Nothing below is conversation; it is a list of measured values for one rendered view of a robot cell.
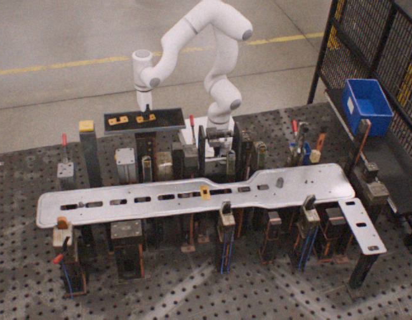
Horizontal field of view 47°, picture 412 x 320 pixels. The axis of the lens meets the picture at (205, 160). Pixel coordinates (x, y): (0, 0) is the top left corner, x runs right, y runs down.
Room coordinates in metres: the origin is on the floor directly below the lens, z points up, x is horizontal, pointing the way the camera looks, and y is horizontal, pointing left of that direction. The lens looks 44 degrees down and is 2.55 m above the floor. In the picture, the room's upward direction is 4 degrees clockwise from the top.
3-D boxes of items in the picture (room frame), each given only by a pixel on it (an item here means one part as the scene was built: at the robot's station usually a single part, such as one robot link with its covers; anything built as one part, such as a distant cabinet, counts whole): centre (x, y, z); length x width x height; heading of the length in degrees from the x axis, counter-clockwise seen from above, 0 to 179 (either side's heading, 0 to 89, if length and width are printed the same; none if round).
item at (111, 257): (1.30, 0.40, 0.84); 0.17 x 0.06 x 0.29; 13
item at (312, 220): (1.28, -0.45, 0.87); 0.12 x 0.09 x 0.35; 13
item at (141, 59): (1.68, 0.28, 1.44); 0.09 x 0.08 x 0.13; 33
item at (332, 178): (1.38, 0.01, 1.00); 1.38 x 0.22 x 0.02; 103
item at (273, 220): (1.28, -0.31, 0.84); 0.11 x 0.08 x 0.29; 13
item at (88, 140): (1.61, 0.54, 0.92); 0.08 x 0.08 x 0.44; 13
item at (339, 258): (1.33, -0.66, 0.84); 0.11 x 0.06 x 0.29; 13
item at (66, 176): (1.42, 0.61, 0.88); 0.11 x 0.10 x 0.36; 13
